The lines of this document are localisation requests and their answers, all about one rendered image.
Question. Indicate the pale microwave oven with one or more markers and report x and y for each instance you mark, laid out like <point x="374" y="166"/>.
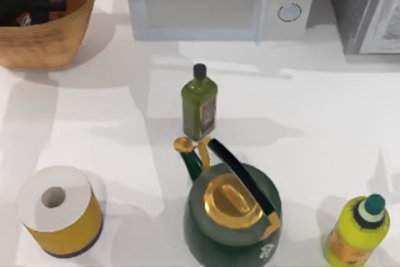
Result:
<point x="309" y="4"/>

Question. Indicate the green bottle with black cap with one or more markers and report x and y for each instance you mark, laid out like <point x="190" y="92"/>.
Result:
<point x="195" y="107"/>

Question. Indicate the wooden basket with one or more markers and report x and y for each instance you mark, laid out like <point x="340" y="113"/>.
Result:
<point x="59" y="42"/>

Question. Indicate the dark green and gold kettle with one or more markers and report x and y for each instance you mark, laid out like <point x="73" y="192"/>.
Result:
<point x="218" y="232"/>

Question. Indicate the yellow-green bottle with green cap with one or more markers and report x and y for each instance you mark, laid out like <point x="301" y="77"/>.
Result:
<point x="350" y="232"/>

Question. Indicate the yellow wrapped paper roll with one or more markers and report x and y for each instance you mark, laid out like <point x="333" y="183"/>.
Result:
<point x="68" y="217"/>

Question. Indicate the small red and white item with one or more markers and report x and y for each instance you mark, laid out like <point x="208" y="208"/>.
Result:
<point x="25" y="20"/>

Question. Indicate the microwave oven door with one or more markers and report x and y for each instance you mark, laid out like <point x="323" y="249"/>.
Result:
<point x="197" y="1"/>

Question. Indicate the round microwave knob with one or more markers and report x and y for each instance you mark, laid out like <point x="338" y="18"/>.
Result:
<point x="289" y="12"/>

